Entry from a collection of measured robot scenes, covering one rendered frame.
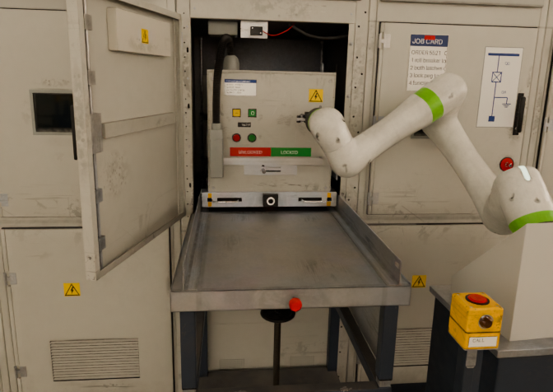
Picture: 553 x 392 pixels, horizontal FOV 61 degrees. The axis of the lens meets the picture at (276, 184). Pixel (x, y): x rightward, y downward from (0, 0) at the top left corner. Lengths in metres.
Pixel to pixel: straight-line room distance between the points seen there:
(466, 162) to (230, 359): 1.23
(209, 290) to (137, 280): 0.77
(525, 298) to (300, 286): 0.54
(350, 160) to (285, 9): 0.64
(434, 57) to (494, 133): 0.40
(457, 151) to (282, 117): 0.65
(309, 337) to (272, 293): 0.89
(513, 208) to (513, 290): 0.27
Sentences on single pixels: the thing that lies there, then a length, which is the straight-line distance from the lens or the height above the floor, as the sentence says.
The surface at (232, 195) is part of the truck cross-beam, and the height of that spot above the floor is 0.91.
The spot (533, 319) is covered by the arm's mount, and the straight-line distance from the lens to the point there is 1.34.
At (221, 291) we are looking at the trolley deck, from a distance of 1.20.
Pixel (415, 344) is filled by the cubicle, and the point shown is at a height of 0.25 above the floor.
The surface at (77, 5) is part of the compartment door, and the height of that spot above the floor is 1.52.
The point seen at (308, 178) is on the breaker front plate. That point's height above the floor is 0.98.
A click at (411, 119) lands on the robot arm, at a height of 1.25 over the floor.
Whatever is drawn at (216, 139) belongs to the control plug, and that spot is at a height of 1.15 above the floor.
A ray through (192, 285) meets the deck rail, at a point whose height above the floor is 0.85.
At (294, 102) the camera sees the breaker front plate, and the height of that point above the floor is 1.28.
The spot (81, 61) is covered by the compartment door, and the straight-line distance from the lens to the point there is 1.22.
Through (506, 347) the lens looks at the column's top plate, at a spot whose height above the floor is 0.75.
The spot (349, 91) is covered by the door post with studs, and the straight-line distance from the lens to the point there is 1.83.
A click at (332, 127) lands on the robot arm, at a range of 1.41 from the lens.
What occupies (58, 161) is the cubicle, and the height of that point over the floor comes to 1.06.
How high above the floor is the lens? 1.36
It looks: 13 degrees down
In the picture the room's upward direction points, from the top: 1 degrees clockwise
